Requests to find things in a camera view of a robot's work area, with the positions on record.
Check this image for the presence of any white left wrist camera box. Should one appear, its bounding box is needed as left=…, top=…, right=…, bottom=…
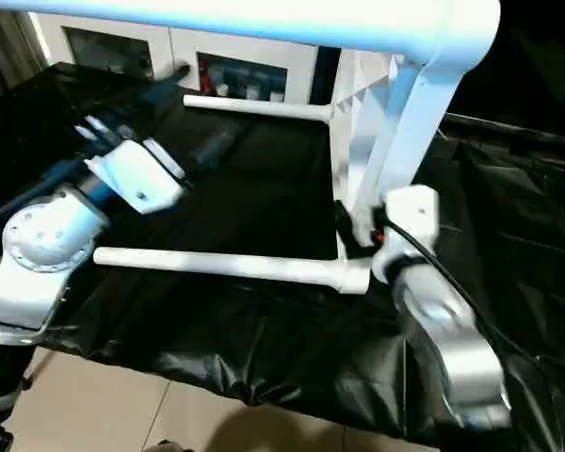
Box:
left=83, top=138, right=191, bottom=218

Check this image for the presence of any grey curtain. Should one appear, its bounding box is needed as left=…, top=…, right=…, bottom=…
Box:
left=0, top=11, right=48, bottom=90

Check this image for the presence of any black horizontal rail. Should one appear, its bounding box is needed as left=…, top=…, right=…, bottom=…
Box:
left=443, top=113, right=565, bottom=142

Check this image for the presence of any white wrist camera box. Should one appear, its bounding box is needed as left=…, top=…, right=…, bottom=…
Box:
left=83, top=138, right=191, bottom=218
left=369, top=185, right=442, bottom=285

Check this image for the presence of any white plastic table leg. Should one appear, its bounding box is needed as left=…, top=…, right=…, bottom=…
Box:
left=0, top=0, right=502, bottom=73
left=182, top=94, right=336, bottom=122
left=92, top=245, right=372, bottom=297

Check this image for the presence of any black plastic mat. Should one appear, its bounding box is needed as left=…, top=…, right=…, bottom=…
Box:
left=0, top=61, right=565, bottom=448

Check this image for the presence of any white cabinet with glass doors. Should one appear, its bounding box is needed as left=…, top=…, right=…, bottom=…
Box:
left=28, top=14, right=345, bottom=105

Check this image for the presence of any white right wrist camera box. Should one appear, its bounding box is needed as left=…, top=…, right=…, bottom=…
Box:
left=369, top=185, right=442, bottom=285

